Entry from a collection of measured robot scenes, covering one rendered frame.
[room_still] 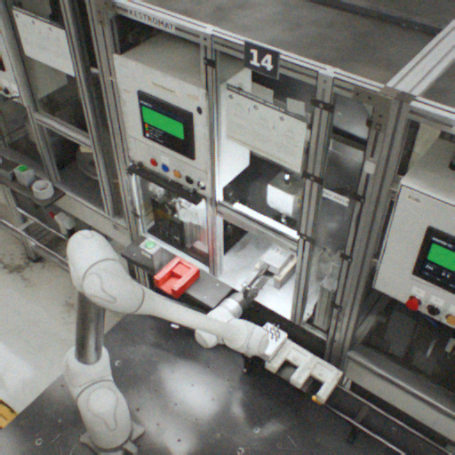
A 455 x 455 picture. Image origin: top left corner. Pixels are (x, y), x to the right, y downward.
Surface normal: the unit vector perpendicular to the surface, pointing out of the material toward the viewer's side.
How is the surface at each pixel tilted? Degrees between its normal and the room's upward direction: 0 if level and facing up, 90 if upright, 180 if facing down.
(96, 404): 6
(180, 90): 90
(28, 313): 0
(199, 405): 0
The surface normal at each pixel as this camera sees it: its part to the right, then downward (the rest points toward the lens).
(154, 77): -0.59, 0.57
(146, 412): 0.00, -0.71
